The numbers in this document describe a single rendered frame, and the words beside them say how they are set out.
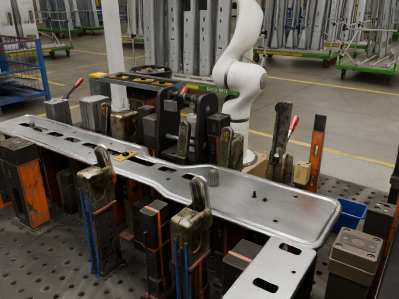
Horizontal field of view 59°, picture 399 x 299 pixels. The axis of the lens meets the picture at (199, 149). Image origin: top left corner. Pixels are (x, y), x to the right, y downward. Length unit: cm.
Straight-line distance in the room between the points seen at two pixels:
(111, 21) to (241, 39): 364
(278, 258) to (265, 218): 14
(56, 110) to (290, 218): 115
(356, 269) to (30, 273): 95
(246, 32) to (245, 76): 17
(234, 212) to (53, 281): 61
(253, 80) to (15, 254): 104
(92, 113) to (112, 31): 359
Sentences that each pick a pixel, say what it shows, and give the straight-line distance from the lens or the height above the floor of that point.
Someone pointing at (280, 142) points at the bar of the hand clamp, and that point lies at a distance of 101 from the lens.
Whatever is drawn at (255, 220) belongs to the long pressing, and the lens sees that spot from 85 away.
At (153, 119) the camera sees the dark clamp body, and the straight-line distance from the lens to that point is 128.
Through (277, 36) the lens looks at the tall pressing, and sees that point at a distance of 880.
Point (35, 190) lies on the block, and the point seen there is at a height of 86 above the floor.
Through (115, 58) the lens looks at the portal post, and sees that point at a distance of 504.
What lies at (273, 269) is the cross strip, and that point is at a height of 100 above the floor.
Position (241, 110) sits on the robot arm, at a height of 105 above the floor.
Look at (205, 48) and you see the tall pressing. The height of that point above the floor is 73.
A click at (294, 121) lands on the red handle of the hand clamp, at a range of 108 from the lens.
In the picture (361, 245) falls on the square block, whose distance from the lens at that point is 73.
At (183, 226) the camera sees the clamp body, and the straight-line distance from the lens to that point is 76.
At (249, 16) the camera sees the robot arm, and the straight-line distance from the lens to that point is 148.
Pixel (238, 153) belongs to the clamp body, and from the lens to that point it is 114.
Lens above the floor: 148
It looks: 24 degrees down
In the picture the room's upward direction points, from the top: 1 degrees counter-clockwise
